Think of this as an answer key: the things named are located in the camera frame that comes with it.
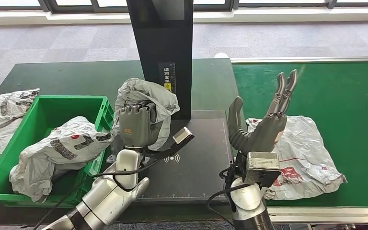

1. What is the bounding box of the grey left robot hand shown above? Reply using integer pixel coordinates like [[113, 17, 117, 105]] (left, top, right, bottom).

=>
[[119, 101, 165, 149]]

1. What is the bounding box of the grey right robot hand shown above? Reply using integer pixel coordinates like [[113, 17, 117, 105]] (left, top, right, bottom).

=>
[[228, 69, 299, 156]]

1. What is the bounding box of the plain grey mailer parcel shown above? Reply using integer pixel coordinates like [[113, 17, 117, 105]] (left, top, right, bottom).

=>
[[107, 78, 181, 164]]

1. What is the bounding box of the white parcel red logo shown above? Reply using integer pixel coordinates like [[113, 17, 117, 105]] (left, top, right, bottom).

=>
[[246, 115, 347, 201]]

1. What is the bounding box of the white parcel red black print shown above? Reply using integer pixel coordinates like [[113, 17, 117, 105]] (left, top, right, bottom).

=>
[[9, 115, 113, 203]]

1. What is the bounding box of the green conveyor belt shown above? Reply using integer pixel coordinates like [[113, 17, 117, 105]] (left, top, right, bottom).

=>
[[231, 61, 368, 207]]

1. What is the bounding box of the black inbound scanner machine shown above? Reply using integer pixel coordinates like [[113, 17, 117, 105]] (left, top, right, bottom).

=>
[[126, 0, 235, 204]]

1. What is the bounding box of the yellow black label sticker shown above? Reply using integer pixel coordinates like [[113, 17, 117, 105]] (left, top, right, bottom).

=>
[[158, 62, 177, 93]]

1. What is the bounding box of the green plastic crate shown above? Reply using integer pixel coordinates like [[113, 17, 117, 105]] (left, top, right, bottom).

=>
[[0, 95, 115, 208]]

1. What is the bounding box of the white window sill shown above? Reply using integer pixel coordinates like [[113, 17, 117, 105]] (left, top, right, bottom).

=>
[[0, 8, 368, 25]]

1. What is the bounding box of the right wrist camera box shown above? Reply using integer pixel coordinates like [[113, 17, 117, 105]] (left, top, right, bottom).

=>
[[244, 151, 281, 188]]

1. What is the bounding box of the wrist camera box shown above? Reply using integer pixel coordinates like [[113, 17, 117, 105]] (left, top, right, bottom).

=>
[[142, 126, 195, 160], [244, 151, 281, 188]]

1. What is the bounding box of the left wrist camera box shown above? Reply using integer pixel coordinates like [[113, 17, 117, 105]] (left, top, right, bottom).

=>
[[142, 126, 195, 160]]

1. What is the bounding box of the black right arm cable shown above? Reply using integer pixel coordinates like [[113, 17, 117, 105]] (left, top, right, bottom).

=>
[[207, 165, 251, 228]]

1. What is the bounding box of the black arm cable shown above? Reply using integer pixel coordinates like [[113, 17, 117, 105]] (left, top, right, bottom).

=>
[[207, 165, 251, 228], [33, 159, 161, 230]]

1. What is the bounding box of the aluminium conveyor side rail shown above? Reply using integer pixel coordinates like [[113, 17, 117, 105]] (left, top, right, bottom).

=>
[[230, 57, 368, 63], [266, 206, 368, 230]]

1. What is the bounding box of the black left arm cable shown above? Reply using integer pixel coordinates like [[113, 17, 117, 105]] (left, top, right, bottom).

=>
[[33, 159, 161, 230]]

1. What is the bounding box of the dark window frame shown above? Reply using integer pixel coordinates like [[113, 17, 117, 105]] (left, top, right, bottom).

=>
[[0, 0, 368, 12]]

